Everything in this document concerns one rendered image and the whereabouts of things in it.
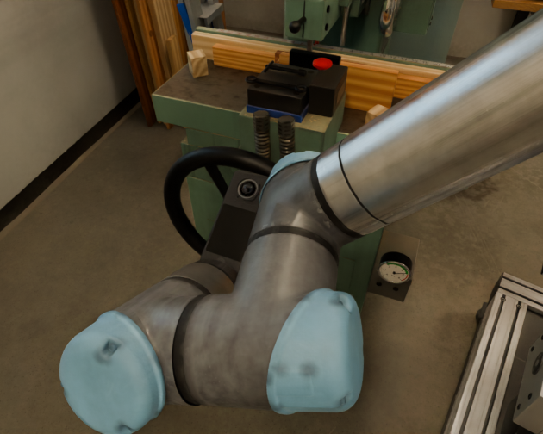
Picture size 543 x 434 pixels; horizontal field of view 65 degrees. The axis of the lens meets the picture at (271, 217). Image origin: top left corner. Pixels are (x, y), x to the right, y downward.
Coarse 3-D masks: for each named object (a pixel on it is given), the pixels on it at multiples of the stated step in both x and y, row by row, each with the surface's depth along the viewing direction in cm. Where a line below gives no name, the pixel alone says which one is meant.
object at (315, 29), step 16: (288, 0) 72; (304, 0) 71; (320, 0) 71; (336, 0) 78; (288, 16) 74; (320, 16) 72; (336, 16) 81; (288, 32) 76; (304, 32) 75; (320, 32) 74
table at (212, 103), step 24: (216, 72) 89; (240, 72) 89; (168, 96) 82; (192, 96) 82; (216, 96) 82; (240, 96) 82; (168, 120) 85; (192, 120) 83; (216, 120) 81; (360, 120) 76
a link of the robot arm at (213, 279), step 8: (192, 264) 39; (200, 264) 39; (208, 264) 39; (176, 272) 38; (184, 272) 37; (192, 272) 37; (200, 272) 37; (208, 272) 38; (216, 272) 38; (200, 280) 36; (208, 280) 37; (216, 280) 37; (224, 280) 38; (208, 288) 36; (216, 288) 37; (224, 288) 37; (232, 288) 38
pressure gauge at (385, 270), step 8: (384, 256) 82; (392, 256) 81; (400, 256) 81; (384, 264) 81; (392, 264) 81; (400, 264) 79; (408, 264) 80; (384, 272) 83; (392, 272) 82; (400, 272) 81; (408, 272) 80; (392, 280) 84; (400, 280) 83; (408, 280) 82
